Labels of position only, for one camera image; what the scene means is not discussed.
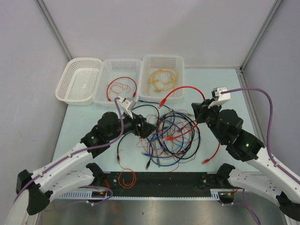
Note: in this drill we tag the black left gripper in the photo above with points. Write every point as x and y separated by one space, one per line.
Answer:
145 128

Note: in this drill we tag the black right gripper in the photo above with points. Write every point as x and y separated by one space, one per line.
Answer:
200 109

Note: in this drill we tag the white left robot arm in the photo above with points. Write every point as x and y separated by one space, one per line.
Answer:
75 169

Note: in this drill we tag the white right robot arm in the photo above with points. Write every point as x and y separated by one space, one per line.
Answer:
281 187

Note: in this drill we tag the clear right plastic basket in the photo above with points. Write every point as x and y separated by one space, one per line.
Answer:
159 75

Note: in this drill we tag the clear plastic basket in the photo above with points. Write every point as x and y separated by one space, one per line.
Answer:
123 70
159 75

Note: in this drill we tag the clear middle plastic basket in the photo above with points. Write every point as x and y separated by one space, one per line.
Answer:
123 70

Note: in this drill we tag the cream perforated plastic basket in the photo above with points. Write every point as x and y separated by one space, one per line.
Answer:
77 83

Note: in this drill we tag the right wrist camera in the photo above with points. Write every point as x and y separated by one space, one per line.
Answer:
218 98

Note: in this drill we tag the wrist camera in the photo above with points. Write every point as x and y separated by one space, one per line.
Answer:
218 98
127 104

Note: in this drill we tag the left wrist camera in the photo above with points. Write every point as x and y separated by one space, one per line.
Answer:
127 104

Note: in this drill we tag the black mounting base plate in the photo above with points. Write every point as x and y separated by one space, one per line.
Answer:
162 184

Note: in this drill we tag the white slotted cable duct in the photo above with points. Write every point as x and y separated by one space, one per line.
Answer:
85 195

